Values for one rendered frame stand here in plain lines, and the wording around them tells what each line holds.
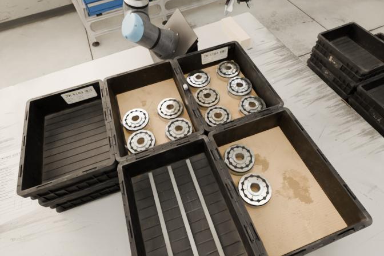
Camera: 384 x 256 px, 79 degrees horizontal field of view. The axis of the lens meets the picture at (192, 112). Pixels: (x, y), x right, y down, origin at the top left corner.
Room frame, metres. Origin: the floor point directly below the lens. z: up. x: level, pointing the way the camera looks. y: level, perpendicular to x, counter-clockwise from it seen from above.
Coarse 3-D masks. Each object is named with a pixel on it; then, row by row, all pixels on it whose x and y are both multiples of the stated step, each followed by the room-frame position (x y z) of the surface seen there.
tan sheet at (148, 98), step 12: (156, 84) 0.74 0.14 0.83; (168, 84) 0.73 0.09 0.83; (120, 96) 0.70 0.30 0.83; (132, 96) 0.69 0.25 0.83; (144, 96) 0.68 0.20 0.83; (156, 96) 0.67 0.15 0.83; (168, 96) 0.66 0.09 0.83; (180, 96) 0.65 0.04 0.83; (120, 108) 0.63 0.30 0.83; (132, 108) 0.62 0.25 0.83; (144, 108) 0.61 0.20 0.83; (156, 108) 0.60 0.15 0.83; (156, 120) 0.54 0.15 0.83; (156, 132) 0.49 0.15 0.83
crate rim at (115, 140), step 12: (168, 60) 0.78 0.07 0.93; (132, 72) 0.73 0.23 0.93; (180, 84) 0.63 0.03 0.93; (108, 96) 0.61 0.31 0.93; (108, 108) 0.55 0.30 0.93; (192, 108) 0.51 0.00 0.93; (204, 132) 0.41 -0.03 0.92; (168, 144) 0.37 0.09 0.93; (120, 156) 0.35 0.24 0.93; (132, 156) 0.35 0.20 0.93
